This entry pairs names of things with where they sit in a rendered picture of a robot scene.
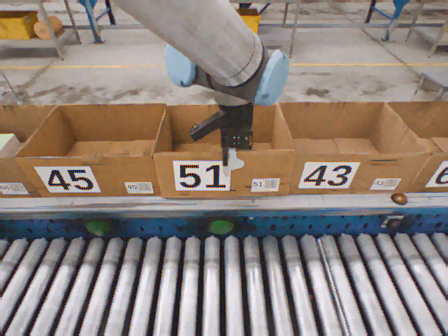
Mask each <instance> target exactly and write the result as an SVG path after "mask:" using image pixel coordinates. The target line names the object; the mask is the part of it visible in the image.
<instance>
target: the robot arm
mask: <svg viewBox="0 0 448 336"><path fill-rule="evenodd" d="M109 1H111V2H112V3H114V4H115V5H116V6H118V7H119V8H120V9H122V10H123V11H125V12H126V13H127V14H129V15H130V16H132V17H133V19H135V20H136V21H138V22H139V23H141V24H142V25H143V26H144V27H146V28H147V29H149V30H150V31H151V32H153V33H154V34H156V35H157V36H158V37H160V38H161V39H163V40H164V41H165V42H167V46H166V48H165V52H164V60H165V62H164V63H165V66H166V69H167V74H168V75H169V77H170V79H171V80H172V82H174V83H175V85H178V86H179V87H191V86H192V85H200V86H203V87H206V88H209V89H211V90H214V101H215V102H216V103H217V104H218V109H220V110H219V111H218V112H216V113H214V114H213V115H211V116H210V117H209V118H206V119H205V120H204V121H201V122H200V123H197V124H196V125H194V126H192V127H191V130H190V136H191V138H192V139H193V140H194V141H195V142H196V141H197V140H200V139H202V138H204V137H205V136H206V135H209V134H210V133H211V132H214V130H216V129H218V128H220V147H222V152H223V174H224V175H225V176H226V177H228V172H229V170H232V169H238V168H241V167H243V166H244V162H243V161H242V160H240V159H238V158H237V157H236V152H235V151H236V150H235V148H237V149H252V138H253V129H252V121H253V107H254V105H253V104H252V103H254V104H255V105H261V106H264V107H269V106H271V104H274V102H275V101H277V99H278V98H279V97H280V94H281V93H282V92H283V88H284V87H285V83H286V81H287V78H288V71H289V61H288V58H287V55H286V54H285V52H280V51H279V50H269V49H268V48H266V47H265V45H264V44H263V43H262V41H261V40H260V39H259V37H258V36H257V34H254V32H253V31H252V30H251V29H250V28H248V26H247V25H246V23H245V22H244V20H243V19H242V18H241V17H240V15H239V14H238V13H237V11H236V10H234V7H232V5H231V4H230V2H229V1H228V0H109ZM250 136H251V145H249V143H250V141H249V138H250ZM245 144H246V145H245Z"/></svg>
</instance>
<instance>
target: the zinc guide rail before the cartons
mask: <svg viewBox="0 0 448 336"><path fill-rule="evenodd" d="M403 194H405V195H406V197H407V200H408V202H407V203H406V205H398V204H396V203H394V202H393V201H392V200H391V196H392V194H341V195H270V196H237V197H205V198H161V197H50V198H0V213H27V212H81V211H127V212H136V211H191V210H247V209H351V208H413V207H448V193H403Z"/></svg>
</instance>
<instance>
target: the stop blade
mask: <svg viewBox="0 0 448 336"><path fill-rule="evenodd" d="M316 245H317V248H318V251H319V256H320V258H321V263H322V265H323V268H324V272H325V275H326V278H327V279H326V280H327V283H328V285H329V290H330V292H331V295H332V300H333V302H334V308H335V310H336V312H337V317H338V320H339V324H340V327H341V329H342V335H343V336H349V333H348V329H347V326H346V324H345V319H344V317H343V315H342V310H341V308H340V303H339V300H338V298H337V294H336V291H335V286H334V284H333V282H332V277H331V275H330V272H329V267H328V265H327V261H326V258H325V256H324V251H323V249H322V244H321V242H320V240H319V239H318V240H317V242H316Z"/></svg>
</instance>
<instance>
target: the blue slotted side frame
mask: <svg viewBox="0 0 448 336"><path fill-rule="evenodd" d="M399 214H402V215H401V216H403V218H402V219H400V222H399V223H398V225H397V226H396V227H395V228H390V229H387V228H381V226H382V224H383V223H384V221H385V219H387V216H390V215H391V216H399ZM418 214H420V216H419V217H417V216H418ZM437 214H439V215H438V216H437V217H435V216H436V215H437ZM447 214H448V207H413V208H351V209H247V210H191V211H136V212H127V211H81V212H27V213H0V239H2V240H3V239H4V238H8V240H7V241H8V242H10V243H11V245H12V243H13V241H15V240H16V239H23V238H27V239H26V241H28V242H29V243H30V246H31V243H32V242H33V241H34V240H35V239H42V238H45V241H47V242H48V243H49V246H48V248H47V249H49V247H50V244H51V243H52V241H53V240H54V239H55V238H61V237H63V238H64V239H63V240H65V241H67V242H68V246H67V247H66V248H69V245H70V244H71V241H72V240H73V239H74V238H79V237H82V238H83V240H84V241H86V242H87V246H86V247H85V248H88V246H89V244H90V241H91V240H92V239H95V238H98V236H97V235H94V234H92V233H90V232H89V231H88V232H87V231H85V230H84V228H86V226H85V225H84V222H83V221H82V218H108V219H111V225H112V226H113V228H114V229H115V230H114V231H115V232H116V233H115V234H111V233H107V234H106V235H103V236H100V237H102V238H101V239H103V240H104V241H105V242H106V245H105V247H104V248H107V247H108V245H109V241H110V240H111V239H113V238H117V236H119V237H120V239H122V240H123V241H124V242H125V245H124V248H127V247H128V241H129V240H130V239H131V238H136V237H139V239H141V240H143V242H144V245H143V248H147V241H148V240H149V239H150V238H152V237H155V236H157V237H158V238H159V239H161V240H162V242H163V244H162V247H166V241H167V240H168V239H169V238H170V237H173V236H176V237H177V238H179V239H180V240H181V247H186V240H187V239H188V238H192V236H195V238H199V239H200V247H205V240H206V238H210V237H211V236H212V235H214V237H215V238H218V239H219V240H220V246H224V241H225V239H226V238H228V237H229V236H230V235H233V237H235V238H237V239H238V240H239V246H243V240H244V238H246V237H249V235H252V236H253V237H255V238H257V240H258V246H263V238H266V237H267V235H271V236H274V237H276V238H277V245H278V246H282V243H281V240H282V238H283V237H286V235H288V234H289V236H293V237H295V238H296V241H297V245H301V243H300V239H301V238H302V237H304V236H305V235H304V234H308V235H311V236H313V237H314V238H315V240H316V242H317V240H318V239H319V238H320V237H322V236H323V234H326V235H331V236H332V237H333V238H334V240H335V245H338V237H339V236H341V234H345V235H346V234H347V235H350V236H352V239H353V240H354V244H357V242H356V238H357V236H360V233H363V234H368V235H370V236H371V239H372V240H373V243H374V244H376V242H375V241H374V239H375V237H376V236H379V235H378V233H381V234H387V235H389V236H390V238H391V239H392V238H393V237H394V236H397V235H396V233H400V234H401V233H405V234H407V235H408V237H409V238H410V239H411V237H412V236H414V233H415V232H418V233H425V234H426V235H427V237H428V238H429V239H430V236H433V232H436V233H444V234H445V235H446V236H447V238H448V215H447ZM342 215H344V218H342V219H341V216H342ZM361 215H363V217H362V218H360V216H361ZM380 215H382V217H381V218H379V216H380ZM408 215H409V216H408ZM221 216H233V217H234V226H237V230H234V232H228V233H226V234H221V235H220V234H216V233H214V232H208V229H207V228H208V224H207V221H206V218H208V217H221ZM284 216H287V218H286V220H283V217H284ZM303 216H306V219H303ZM322 216H325V218H324V219H322ZM333 216H334V217H333ZM245 217H248V220H244V218H245ZM249 217H254V218H253V219H250V218H249ZM264 217H267V219H266V220H264ZM275 217H276V218H275ZM294 217H295V218H294ZM127 218H130V222H129V221H128V220H127ZM146 218H149V220H150V221H147V220H146ZM157 218H158V219H157ZM166 218H169V221H167V220H166ZM177 218H178V219H177ZM186 218H189V221H186ZM29 219H32V220H33V222H31V221H30V220H29ZM50 219H52V222H50ZM69 219H71V220H72V222H70V221H69ZM79 219H81V220H79ZM118 219H119V220H118ZM138 219H139V220H138ZM1 220H2V221H1ZM10 220H12V221H14V222H15V223H13V222H12V221H10ZM21 220H22V221H21ZM422 222H423V223H422ZM439 222H441V224H440V225H438V223H439ZM367 223H368V225H367V226H366V227H365V228H363V227H364V225H365V224H367ZM402 223H404V224H403V226H402V227H400V225H401V224H402ZM420 223H422V225H420V226H419V224H420ZM329 224H331V225H330V228H327V226H328V225H329ZM347 224H349V226H348V228H345V227H346V225H347ZM273 225H275V228H274V229H272V226H273ZM291 225H294V227H293V229H290V228H291ZM310 225H312V227H311V229H308V228H309V226H310ZM356 225H357V226H356ZM374 225H375V226H374ZM436 225H438V226H437V227H436ZM159 226H160V227H162V229H163V231H160V229H159ZM177 226H180V227H181V231H179V230H178V228H177ZM197 226H200V230H199V231H198V230H197ZM253 226H256V229H253ZM301 226H302V227H301ZM319 226H320V227H319ZM418 226H419V227H418ZM65 227H66V228H68V230H69V231H70V232H68V231H67V230H66V229H65ZM121 227H123V228H125V231H122V228H121ZM140 227H143V229H144V231H141V228H140ZM245 227H246V228H245ZM263 227H265V228H263ZM8 228H10V229H11V230H12V231H13V232H11V231H10V230H9V229H8ZM27 228H29V229H30V230H31V231H32V232H30V231H29V230H28V229H27ZM46 228H49V230H50V231H51V232H49V231H48V230H47V229H46ZM30 246H29V247H30Z"/></svg>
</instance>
